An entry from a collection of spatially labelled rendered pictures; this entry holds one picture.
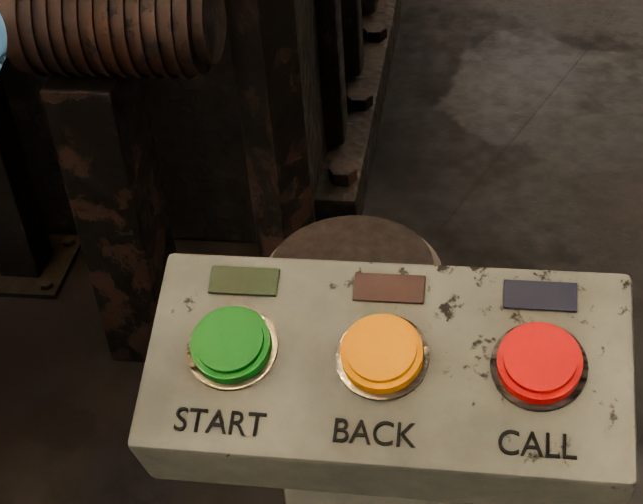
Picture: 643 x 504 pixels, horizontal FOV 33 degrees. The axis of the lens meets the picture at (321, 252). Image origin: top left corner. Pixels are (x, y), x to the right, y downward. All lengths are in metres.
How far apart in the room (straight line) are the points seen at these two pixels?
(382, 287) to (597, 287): 0.11
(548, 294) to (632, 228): 1.05
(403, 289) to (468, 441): 0.09
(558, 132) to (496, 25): 0.37
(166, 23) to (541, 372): 0.66
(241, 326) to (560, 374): 0.15
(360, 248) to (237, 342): 0.21
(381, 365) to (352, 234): 0.23
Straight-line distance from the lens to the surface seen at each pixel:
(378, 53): 1.85
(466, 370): 0.52
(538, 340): 0.52
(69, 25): 1.11
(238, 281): 0.55
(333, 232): 0.73
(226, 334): 0.53
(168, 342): 0.55
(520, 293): 0.54
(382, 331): 0.52
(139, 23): 1.08
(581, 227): 1.58
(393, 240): 0.72
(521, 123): 1.79
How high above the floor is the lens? 0.97
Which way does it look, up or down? 40 degrees down
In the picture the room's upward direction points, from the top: 5 degrees counter-clockwise
